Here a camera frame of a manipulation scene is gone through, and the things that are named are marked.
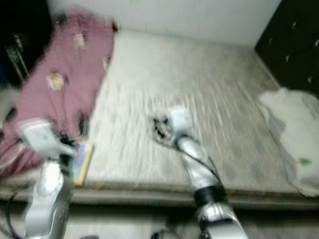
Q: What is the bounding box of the colourful picture book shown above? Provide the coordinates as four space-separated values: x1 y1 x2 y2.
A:
71 141 94 186

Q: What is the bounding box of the white pillow with handwriting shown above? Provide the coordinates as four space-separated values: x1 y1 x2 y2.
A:
258 87 319 197

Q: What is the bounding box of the white patterned mattress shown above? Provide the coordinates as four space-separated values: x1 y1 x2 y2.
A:
0 31 319 205

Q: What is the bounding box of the pink printed blanket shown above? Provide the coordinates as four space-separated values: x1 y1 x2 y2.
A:
0 12 115 180

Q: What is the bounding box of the black tower appliance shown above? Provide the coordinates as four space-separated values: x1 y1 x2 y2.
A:
7 31 38 85

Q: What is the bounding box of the black tufted headboard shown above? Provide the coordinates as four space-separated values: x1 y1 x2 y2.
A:
254 0 319 95

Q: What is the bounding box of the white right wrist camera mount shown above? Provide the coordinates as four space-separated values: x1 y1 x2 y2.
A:
167 106 195 137

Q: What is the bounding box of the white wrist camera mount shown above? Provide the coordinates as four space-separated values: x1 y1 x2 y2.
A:
167 106 195 137
16 118 78 160

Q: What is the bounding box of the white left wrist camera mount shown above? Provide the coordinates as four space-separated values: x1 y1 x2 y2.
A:
16 118 78 160

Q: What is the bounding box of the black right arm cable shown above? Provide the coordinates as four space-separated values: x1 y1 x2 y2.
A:
154 133 227 190

